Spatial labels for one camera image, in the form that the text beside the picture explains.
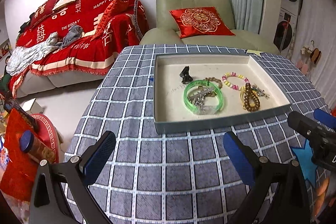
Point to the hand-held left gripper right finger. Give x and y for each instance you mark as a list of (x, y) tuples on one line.
[(237, 158)]

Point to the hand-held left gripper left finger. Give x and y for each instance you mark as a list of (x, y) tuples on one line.
[(101, 153)]

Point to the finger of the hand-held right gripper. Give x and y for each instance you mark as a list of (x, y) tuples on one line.
[(302, 121), (324, 116)]

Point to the silver hair clip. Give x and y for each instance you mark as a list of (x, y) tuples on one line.
[(199, 95)]

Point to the green translucent bangle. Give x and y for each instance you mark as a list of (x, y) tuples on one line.
[(187, 99)]

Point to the shallow grey cardboard tray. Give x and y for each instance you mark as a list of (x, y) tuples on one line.
[(176, 108)]

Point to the blue star sticker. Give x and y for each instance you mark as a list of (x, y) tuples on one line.
[(304, 163)]

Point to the red round patterned box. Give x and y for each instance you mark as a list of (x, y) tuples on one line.
[(48, 127)]

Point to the grey checked tablecloth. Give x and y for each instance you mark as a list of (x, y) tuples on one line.
[(157, 174)]

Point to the brown jar with blue lid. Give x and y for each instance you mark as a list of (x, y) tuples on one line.
[(36, 148)]

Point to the beige sofa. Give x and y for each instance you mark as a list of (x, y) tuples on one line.
[(65, 81)]

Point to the white box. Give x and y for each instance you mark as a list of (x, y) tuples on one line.
[(32, 106)]

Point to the yellow star sticker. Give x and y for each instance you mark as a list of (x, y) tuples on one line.
[(254, 52)]

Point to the red bag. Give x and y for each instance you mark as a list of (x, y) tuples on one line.
[(15, 166)]

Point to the black claw hair clip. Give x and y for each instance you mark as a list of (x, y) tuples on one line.
[(186, 74)]

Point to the sofa with red cover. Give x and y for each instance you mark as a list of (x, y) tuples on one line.
[(78, 56)]

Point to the grey clothing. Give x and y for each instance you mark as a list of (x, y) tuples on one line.
[(72, 35)]

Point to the light grey crumpled blanket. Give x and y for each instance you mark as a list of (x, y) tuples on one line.
[(29, 53)]

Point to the red satin fringed cushion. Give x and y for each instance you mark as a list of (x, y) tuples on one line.
[(110, 16)]

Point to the red embroidered cushion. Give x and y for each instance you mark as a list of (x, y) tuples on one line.
[(202, 20)]

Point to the red pillow with white characters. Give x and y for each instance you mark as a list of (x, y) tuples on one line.
[(44, 8)]

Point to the wall slipper rack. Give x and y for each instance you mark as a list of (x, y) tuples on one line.
[(313, 54)]

